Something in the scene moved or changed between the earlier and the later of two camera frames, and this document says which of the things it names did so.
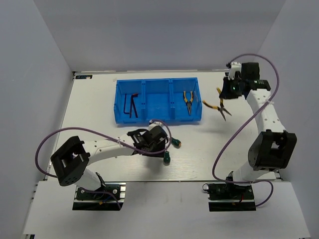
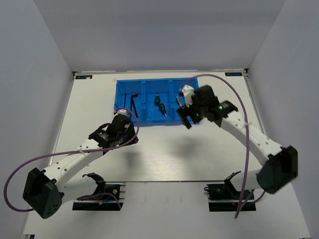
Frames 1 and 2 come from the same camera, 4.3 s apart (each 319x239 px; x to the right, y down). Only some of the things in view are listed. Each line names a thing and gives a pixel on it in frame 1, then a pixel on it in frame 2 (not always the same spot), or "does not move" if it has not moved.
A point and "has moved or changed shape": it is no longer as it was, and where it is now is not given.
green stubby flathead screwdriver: [167, 159] → [157, 100]
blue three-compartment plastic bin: [141, 100] does not move
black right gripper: [225, 93] → [186, 112]
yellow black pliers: [189, 103] has moved or changed shape
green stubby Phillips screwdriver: [176, 143] → [162, 108]
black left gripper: [161, 146] → [132, 131]
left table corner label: [85, 76] does not move
